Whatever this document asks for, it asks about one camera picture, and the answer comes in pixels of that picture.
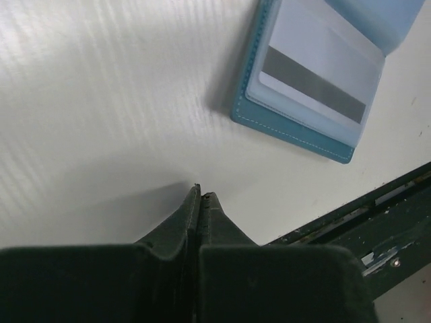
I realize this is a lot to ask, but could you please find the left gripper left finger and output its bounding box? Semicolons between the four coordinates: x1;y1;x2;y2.
1;185;201;322

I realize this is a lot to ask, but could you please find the blue card holder wallet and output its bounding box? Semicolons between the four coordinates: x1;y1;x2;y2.
231;1;423;164

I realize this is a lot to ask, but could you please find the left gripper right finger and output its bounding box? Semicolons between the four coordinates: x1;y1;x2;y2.
197;193;378;322

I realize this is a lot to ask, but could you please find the silver card with black stripe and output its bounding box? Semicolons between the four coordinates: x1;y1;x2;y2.
258;1;385;132

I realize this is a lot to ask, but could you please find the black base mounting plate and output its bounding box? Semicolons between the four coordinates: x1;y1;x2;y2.
272;164;430;298

